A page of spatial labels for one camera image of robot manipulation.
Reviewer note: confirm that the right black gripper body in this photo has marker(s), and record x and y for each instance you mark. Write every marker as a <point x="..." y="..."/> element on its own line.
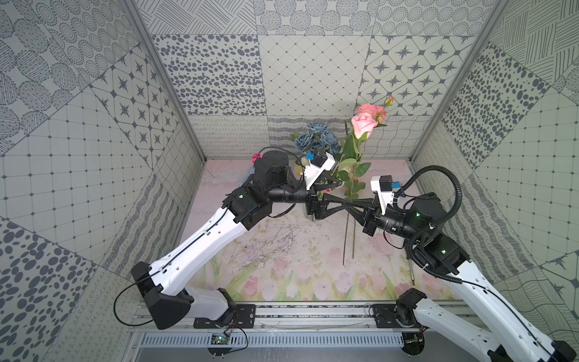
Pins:
<point x="372" y="225"/>

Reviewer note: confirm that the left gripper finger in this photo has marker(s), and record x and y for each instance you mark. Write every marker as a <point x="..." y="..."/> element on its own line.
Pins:
<point x="330" y="209"/>
<point x="326" y="183"/>

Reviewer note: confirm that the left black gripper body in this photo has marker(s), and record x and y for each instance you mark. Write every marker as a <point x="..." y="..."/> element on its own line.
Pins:
<point x="312" y="204"/>

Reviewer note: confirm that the light pink rose stem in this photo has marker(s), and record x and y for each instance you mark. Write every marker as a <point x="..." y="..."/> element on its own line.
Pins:
<point x="350" y="167"/>

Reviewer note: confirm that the pink spray rose stem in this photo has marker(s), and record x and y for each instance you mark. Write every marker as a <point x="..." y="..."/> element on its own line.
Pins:
<point x="378" y="113"/>

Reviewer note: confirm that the orange-pink peony stem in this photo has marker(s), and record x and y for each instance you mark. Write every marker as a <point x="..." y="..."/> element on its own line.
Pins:
<point x="353" y="188"/>

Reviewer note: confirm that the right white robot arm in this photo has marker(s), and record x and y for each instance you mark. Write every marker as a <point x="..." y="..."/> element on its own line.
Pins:
<point x="507" y="335"/>

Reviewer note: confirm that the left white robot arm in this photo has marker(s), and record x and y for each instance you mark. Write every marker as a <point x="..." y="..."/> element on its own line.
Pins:
<point x="163" y="283"/>

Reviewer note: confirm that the blue rose bunch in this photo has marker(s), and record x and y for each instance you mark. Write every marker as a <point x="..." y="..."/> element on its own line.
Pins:
<point x="318" y="136"/>

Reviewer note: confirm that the clear blue plastic box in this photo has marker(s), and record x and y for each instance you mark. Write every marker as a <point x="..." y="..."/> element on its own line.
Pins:
<point x="248" y="181"/>

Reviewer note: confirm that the magenta rose stem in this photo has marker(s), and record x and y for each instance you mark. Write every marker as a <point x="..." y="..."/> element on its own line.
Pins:
<point x="256" y="156"/>

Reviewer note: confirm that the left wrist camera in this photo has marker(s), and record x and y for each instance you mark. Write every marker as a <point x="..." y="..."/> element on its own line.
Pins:
<point x="319" y="162"/>

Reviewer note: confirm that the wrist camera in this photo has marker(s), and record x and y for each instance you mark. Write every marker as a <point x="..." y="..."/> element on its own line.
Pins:
<point x="319" y="162"/>
<point x="384" y="187"/>

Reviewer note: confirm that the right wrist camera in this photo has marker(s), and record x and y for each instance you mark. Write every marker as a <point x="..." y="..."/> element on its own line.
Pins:
<point x="384" y="187"/>

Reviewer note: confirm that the black handled screwdriver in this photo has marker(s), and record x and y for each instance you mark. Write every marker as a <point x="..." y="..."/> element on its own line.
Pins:
<point x="412" y="275"/>

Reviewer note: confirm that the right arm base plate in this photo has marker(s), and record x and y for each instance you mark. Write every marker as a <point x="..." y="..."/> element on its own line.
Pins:
<point x="394" y="316"/>

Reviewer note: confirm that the aluminium mounting rail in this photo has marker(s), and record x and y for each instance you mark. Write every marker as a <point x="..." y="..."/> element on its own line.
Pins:
<point x="317" y="316"/>

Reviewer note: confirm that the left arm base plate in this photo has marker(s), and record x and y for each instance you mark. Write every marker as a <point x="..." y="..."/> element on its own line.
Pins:
<point x="241" y="315"/>

